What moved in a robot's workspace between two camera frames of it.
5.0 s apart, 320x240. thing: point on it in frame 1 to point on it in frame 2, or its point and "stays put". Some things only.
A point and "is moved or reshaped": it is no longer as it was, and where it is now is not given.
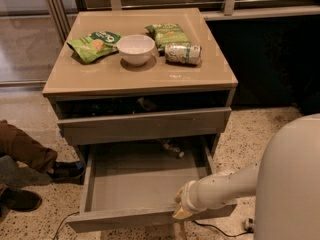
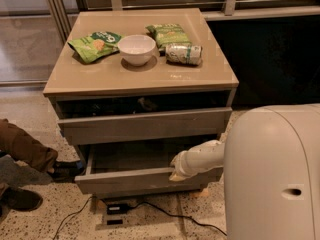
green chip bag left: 95,46 stays put
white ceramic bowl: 135,49 stays put
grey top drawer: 144,126 stays put
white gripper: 190,198 to 183,164
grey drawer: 135,187 is moved or reshaped
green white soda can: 183,53 stays put
